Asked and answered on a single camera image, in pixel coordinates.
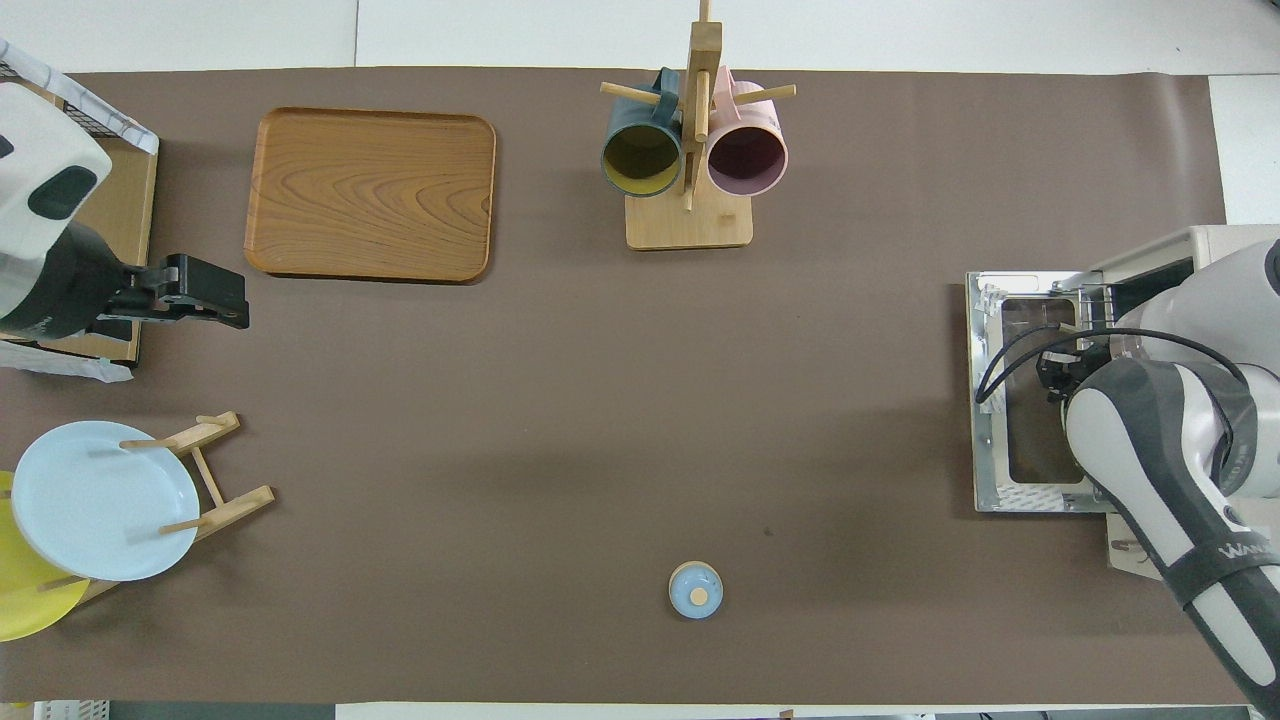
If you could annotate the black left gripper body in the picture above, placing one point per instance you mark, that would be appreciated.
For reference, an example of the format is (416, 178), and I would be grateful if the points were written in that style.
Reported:
(135, 295)

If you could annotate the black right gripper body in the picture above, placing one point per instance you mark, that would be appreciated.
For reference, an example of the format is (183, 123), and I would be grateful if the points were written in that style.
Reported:
(1060, 375)

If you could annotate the beige toaster oven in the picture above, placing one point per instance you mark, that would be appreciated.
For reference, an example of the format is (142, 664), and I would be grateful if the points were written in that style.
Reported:
(990, 400)

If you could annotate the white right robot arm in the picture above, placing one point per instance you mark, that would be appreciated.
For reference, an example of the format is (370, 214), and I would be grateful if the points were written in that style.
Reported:
(1150, 470)

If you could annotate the wooden serving tray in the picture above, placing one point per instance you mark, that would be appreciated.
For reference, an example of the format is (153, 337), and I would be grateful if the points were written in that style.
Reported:
(370, 195)

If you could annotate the wooden plate rack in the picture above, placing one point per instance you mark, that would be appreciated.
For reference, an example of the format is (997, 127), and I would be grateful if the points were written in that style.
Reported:
(235, 505)

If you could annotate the light blue plate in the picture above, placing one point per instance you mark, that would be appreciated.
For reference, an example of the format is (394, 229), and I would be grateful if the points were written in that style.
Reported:
(90, 500)

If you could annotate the yellow plate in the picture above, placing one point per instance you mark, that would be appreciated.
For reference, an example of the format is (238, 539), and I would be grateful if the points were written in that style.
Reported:
(25, 600)

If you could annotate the pink mug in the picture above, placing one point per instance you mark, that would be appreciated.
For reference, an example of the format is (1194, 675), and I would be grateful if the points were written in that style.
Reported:
(747, 160)

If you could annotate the wooden mug tree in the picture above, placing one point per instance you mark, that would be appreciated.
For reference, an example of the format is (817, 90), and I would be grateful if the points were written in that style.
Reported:
(690, 225)

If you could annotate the brown table mat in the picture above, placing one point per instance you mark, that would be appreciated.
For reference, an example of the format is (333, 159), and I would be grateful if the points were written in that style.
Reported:
(640, 400)

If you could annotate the blue bell with wooden knob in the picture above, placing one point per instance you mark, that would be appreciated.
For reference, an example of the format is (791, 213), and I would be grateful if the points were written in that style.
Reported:
(695, 590)

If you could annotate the dark teal mug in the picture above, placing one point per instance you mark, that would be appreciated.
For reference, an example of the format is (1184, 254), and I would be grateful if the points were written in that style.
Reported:
(640, 160)

